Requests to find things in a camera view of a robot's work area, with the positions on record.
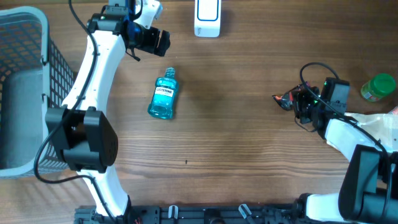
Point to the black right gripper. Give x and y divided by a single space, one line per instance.
299 96

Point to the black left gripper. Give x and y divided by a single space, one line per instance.
150 45

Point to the black red snack packet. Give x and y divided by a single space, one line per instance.
284 99

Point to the blue mouthwash bottle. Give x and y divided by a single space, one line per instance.
163 99

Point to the green lid jar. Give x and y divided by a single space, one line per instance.
377 88

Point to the white brown snack pouch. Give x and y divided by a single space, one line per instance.
382 127

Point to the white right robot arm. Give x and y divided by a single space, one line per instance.
368 193

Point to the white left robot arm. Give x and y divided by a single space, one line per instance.
79 130

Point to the white barcode scanner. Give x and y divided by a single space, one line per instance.
207 19

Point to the red white packet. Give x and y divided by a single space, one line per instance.
394 111

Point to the grey plastic basket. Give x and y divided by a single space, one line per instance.
34 77

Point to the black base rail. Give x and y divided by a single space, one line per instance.
265 214

